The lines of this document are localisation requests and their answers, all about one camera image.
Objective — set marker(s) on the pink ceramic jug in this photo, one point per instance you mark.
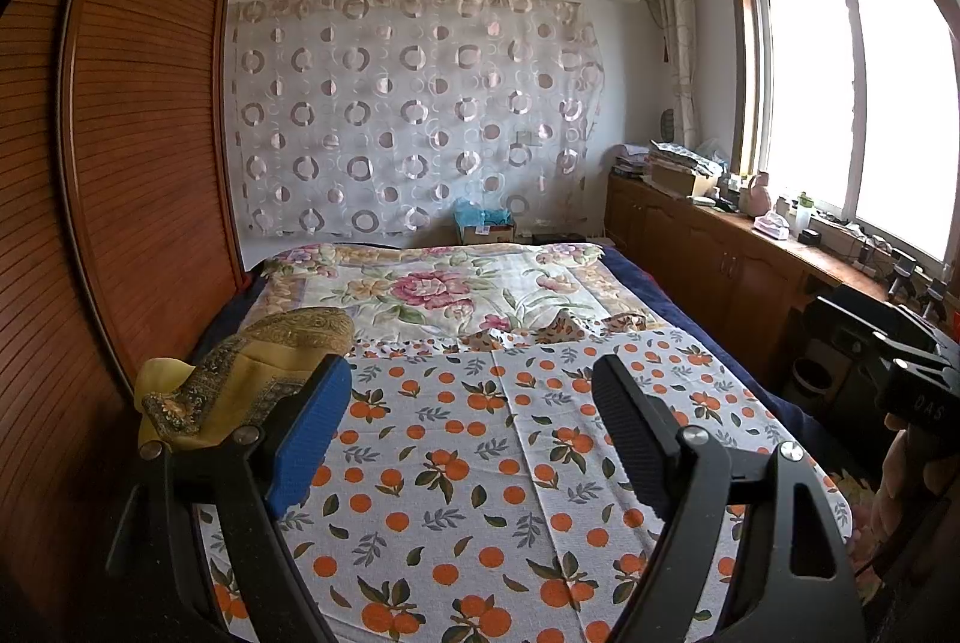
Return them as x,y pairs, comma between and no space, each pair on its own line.
755,197

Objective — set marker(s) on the yellow cloth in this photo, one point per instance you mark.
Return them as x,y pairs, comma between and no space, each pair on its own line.
161,380

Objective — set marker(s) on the brown patterned shirt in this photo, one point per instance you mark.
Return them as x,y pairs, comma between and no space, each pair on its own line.
247,358

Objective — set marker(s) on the wooden slatted wardrobe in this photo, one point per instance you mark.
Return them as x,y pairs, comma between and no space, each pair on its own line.
150,126

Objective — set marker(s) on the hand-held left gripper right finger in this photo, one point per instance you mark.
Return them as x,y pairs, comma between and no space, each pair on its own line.
630,433

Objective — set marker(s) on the dark round hand fan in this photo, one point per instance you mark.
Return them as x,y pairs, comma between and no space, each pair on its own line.
666,123

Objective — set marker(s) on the person's right hand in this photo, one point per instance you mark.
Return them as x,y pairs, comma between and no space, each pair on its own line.
900,478

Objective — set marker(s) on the wooden low cabinet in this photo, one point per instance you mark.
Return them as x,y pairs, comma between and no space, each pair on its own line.
675,245

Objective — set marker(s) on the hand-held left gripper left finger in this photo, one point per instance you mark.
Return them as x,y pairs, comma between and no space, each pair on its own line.
307,433

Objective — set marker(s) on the black trash bin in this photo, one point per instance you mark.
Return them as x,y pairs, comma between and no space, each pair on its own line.
814,380

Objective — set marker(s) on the pink tissue box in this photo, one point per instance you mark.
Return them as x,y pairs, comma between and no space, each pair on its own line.
772,227

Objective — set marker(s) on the cream window curtain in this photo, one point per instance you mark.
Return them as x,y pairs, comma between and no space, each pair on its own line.
675,28

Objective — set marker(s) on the floral blanket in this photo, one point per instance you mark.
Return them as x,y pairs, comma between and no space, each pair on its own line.
420,290

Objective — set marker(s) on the blue plastic bag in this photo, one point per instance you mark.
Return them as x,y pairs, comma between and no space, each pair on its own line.
480,212

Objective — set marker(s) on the leopard patterned cloth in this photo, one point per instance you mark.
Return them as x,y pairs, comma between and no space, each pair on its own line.
562,328

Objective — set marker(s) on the stack of papers and books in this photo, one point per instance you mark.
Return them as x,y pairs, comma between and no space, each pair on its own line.
675,163

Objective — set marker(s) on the black small box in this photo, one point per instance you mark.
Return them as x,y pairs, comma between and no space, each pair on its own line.
810,236

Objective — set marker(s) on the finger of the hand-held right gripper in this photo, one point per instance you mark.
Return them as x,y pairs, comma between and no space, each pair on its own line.
877,324

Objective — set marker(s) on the orange fruit print sheet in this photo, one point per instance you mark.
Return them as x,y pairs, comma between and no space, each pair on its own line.
465,463

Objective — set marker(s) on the green capped bottle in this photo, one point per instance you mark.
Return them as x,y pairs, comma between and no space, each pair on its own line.
803,214

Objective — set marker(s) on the circle patterned sheer curtain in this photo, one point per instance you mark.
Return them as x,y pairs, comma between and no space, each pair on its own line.
412,111

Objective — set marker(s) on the wood framed window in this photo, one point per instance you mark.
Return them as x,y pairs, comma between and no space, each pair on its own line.
810,88

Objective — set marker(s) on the bed with floral sheets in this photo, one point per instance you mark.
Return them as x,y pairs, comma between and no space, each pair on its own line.
750,388

